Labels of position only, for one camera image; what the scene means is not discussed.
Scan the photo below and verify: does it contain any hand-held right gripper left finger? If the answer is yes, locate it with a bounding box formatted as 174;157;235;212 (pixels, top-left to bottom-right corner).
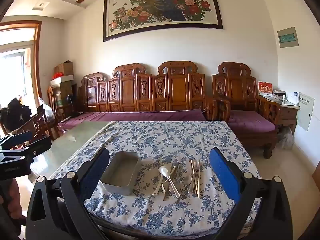
25;147;110;240

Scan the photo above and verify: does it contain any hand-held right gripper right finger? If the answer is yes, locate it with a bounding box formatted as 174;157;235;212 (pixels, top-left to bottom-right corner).
209;147;293;240

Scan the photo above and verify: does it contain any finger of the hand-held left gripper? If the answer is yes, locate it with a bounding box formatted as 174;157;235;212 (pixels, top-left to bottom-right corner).
27;137;52;162
10;131;34;148

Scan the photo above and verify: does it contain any rectangular metal utensil box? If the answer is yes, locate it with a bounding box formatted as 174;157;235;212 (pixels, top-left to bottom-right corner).
100;151;142;196

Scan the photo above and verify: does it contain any metal fork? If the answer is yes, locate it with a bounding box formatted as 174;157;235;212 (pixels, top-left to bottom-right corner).
192;159;201;193
189;159;200;193

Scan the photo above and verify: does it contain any plain metal spoon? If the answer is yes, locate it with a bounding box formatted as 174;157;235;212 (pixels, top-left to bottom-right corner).
175;174;193;205

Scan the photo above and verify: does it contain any large white plastic ladle spoon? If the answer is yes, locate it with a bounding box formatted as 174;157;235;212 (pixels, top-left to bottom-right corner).
151;165;171;197

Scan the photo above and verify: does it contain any carved wooden dining chair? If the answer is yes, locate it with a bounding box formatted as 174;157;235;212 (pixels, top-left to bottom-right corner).
15;110;54;143

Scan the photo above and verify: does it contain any black clothing pile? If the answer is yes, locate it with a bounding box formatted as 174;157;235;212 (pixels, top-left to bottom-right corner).
0;97;32;130

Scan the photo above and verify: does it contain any clear plastic bag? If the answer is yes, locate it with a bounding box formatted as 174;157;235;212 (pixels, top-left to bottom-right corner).
37;97;55;124

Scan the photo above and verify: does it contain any tall-back wooden chair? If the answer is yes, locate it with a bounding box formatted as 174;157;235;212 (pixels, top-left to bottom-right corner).
47;86;65;123

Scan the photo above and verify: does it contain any black desk lamp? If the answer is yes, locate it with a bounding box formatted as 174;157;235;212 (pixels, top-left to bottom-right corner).
64;92;78;118

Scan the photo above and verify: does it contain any purple armchair cushion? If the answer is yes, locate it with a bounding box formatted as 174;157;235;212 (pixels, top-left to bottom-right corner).
226;110;277;133

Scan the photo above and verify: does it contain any blue floral tablecloth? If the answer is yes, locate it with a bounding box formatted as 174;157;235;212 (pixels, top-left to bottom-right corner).
49;120;262;238

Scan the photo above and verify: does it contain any dark cardboard box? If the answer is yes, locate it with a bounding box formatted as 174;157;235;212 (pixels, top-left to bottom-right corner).
59;81;78;115

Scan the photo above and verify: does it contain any white lidded box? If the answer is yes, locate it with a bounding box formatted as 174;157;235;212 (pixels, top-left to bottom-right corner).
50;75;74;88

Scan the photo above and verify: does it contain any white plastic bag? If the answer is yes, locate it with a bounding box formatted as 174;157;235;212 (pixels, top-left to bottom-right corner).
276;126;293;150

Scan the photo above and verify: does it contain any long purple sofa cushion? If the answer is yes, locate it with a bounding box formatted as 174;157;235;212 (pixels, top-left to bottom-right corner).
59;109;207;130

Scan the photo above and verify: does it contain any brown cardboard box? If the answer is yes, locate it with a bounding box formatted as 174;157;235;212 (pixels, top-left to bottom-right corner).
54;60;73;77

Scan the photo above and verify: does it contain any wooden side table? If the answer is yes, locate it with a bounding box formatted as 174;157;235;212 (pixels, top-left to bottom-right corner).
257;94;300;135

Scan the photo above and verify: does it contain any carved wooden armchair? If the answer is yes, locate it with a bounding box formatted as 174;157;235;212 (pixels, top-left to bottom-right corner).
212;61;282;159

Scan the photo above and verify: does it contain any carved wooden sofa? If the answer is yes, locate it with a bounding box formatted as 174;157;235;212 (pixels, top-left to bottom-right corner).
56;60;218;135

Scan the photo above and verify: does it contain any red printed card box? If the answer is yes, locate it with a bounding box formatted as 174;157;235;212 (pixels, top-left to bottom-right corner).
257;81;273;96

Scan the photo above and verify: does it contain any tissue box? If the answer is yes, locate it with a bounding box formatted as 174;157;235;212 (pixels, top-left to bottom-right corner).
272;89;287;100

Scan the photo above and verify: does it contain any white tabletop device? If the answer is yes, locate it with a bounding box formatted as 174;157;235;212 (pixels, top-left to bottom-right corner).
285;91;300;105

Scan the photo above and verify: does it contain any framed peacock flower painting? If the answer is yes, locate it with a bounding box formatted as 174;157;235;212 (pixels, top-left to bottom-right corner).
103;0;223;42

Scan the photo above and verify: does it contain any wooden window frame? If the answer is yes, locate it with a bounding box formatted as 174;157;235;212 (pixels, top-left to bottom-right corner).
0;21;43;103

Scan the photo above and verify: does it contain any white wall cabinet panel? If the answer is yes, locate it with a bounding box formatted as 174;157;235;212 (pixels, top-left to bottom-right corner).
297;93;315;132

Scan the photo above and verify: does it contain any grey wall electrical panel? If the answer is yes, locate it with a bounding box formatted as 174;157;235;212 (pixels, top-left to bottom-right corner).
277;27;299;48

